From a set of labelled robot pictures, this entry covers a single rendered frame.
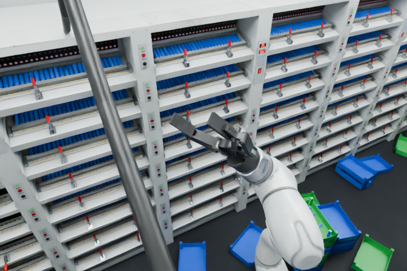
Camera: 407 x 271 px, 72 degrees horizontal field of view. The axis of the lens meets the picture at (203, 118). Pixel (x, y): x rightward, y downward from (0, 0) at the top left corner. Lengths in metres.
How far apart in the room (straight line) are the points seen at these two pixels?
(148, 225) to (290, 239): 0.42
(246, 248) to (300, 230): 1.78
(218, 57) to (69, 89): 0.78
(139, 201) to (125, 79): 1.10
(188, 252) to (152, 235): 2.09
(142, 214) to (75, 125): 1.18
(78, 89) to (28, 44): 0.27
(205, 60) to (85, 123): 0.69
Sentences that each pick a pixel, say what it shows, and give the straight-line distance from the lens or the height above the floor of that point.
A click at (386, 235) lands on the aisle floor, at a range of 2.93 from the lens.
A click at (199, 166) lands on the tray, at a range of 1.97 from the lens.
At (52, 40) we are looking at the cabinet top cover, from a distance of 1.30.
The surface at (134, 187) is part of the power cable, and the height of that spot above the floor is 1.86.
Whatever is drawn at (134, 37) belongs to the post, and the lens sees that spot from 1.34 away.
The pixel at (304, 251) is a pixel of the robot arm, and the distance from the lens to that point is 0.70.
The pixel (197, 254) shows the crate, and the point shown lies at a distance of 2.43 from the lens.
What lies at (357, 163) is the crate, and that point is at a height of 0.09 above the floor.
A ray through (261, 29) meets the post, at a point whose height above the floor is 1.62.
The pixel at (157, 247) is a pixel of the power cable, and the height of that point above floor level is 1.83.
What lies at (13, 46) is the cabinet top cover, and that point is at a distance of 1.31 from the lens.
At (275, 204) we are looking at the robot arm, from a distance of 0.73.
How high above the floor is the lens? 2.13
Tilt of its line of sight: 36 degrees down
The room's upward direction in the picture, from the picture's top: straight up
